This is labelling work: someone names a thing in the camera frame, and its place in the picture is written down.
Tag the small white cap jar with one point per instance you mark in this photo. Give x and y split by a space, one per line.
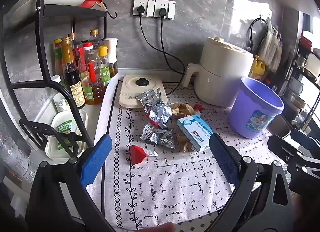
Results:
60 102

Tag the metal storage shelf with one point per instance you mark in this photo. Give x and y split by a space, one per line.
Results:
297 102

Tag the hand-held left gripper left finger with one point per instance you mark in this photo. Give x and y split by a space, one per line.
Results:
96 162

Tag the red packet on rack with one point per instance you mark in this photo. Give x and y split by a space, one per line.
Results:
90 3

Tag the person's left hand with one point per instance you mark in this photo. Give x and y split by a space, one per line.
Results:
162 228

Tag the clear plastic bottle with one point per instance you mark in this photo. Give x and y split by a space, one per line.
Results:
15 157

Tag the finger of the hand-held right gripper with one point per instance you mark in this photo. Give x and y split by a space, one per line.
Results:
280 145
306 138

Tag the clear gold cap bottle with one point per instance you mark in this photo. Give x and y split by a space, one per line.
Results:
94 38

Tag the hanging plastic bags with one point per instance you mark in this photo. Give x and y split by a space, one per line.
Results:
271 47

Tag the dark soy sauce bottle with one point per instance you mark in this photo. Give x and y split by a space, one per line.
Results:
73 82

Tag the white patterned table mat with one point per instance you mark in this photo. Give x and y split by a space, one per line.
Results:
162 184

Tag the white green label plastic container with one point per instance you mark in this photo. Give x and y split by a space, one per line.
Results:
62 127

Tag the cream kettle base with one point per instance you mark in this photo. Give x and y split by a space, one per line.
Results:
130 89

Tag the red triangular sachet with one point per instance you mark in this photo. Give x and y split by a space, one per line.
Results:
137 154

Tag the red cap cooking oil bottle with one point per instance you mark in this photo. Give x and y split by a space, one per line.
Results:
96 92

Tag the red lidded pot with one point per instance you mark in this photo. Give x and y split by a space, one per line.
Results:
306 42

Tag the white storage box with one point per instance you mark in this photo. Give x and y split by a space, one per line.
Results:
313 64

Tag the white top oil sprayer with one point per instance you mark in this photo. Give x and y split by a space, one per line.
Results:
111 47

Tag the gold cap red label bottle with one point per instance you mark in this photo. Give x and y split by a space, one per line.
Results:
77 57

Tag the yellow cap green label bottle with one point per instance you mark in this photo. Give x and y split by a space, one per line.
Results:
105 74

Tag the crumpled brown paper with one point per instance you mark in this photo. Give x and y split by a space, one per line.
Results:
182 109
185 145

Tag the cream air fryer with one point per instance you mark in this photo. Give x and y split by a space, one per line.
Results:
220 72

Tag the blue white medicine box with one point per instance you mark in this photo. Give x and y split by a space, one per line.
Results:
195 129

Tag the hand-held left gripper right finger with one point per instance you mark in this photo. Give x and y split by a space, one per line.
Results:
223 159

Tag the yellow detergent bottle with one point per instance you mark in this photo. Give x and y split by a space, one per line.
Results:
257 71

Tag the black metal kitchen rack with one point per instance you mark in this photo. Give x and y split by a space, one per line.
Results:
40 2

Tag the purple plastic bucket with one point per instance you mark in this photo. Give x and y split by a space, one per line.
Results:
245 117

